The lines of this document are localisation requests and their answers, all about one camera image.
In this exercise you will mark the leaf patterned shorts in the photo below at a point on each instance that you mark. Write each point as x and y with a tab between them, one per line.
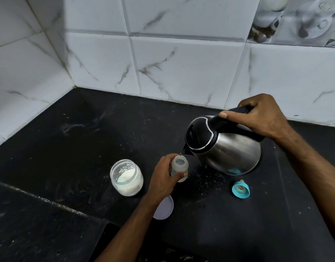
183	257

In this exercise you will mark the person's right forearm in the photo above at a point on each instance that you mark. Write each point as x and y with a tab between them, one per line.
315	177

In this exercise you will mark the person's right hand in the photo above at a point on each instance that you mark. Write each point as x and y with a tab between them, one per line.
263	117

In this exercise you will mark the person's left hand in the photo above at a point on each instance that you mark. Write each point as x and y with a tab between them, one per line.
160	182

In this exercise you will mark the small teal measuring scoop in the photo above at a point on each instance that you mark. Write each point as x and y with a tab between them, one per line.
123	177

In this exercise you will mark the white jar lid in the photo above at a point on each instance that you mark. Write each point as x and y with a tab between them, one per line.
164	210

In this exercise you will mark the person's left forearm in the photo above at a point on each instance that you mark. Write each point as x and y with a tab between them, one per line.
126	231

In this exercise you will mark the steel electric kettle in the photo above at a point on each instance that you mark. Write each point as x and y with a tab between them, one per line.
227	150

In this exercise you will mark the glass jar of white powder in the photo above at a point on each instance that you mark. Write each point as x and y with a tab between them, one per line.
129	182

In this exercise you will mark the clear baby bottle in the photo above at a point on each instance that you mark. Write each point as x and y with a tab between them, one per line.
179	166

